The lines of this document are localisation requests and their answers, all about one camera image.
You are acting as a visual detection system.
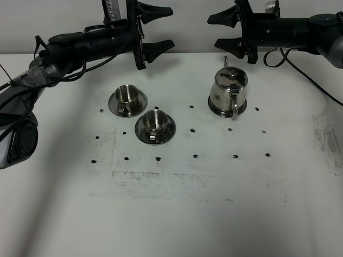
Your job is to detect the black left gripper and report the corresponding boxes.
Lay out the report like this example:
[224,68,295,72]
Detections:
[109,1,175,70]

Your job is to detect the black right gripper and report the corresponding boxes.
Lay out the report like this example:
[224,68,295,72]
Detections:
[207,1,280,64]

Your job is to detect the stainless steel teapot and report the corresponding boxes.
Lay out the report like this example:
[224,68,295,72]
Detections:
[209,56,248,119]

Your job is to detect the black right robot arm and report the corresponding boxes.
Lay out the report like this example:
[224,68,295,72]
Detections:
[207,1,342,69]

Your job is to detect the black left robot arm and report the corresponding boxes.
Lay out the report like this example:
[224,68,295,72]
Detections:
[1,1,174,168]

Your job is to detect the far steel teacup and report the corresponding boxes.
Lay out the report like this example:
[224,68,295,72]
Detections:
[115,85,139,114]

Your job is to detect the steel teacup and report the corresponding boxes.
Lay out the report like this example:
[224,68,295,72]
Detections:
[143,109,168,141]
[115,85,139,114]

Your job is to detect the far steel saucer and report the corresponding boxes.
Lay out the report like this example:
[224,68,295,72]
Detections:
[108,91,148,118]

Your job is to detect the near steel teacup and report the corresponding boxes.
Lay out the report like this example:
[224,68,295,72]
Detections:
[143,109,168,141]

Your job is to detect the near steel saucer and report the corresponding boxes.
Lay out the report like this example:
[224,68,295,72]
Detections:
[135,115,176,145]

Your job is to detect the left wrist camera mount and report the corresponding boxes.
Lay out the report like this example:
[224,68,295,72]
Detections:
[102,0,126,26]

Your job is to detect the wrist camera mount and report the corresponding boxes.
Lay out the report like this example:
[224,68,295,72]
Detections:
[102,0,126,26]
[264,0,280,15]

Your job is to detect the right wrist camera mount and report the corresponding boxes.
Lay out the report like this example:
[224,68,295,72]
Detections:
[264,0,280,15]

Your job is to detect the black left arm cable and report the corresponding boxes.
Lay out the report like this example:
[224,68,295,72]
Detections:
[0,34,135,113]

